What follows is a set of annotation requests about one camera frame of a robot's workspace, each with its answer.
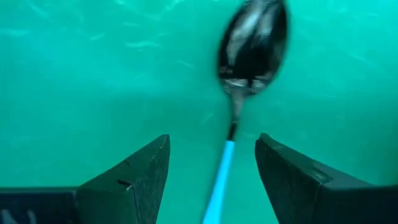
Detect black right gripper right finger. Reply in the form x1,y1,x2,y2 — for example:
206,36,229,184
254,132,398,224

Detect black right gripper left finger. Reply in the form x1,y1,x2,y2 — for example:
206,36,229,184
0,134,171,224

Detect metal spoon with blue handle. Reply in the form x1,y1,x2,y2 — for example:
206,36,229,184
201,0,289,224

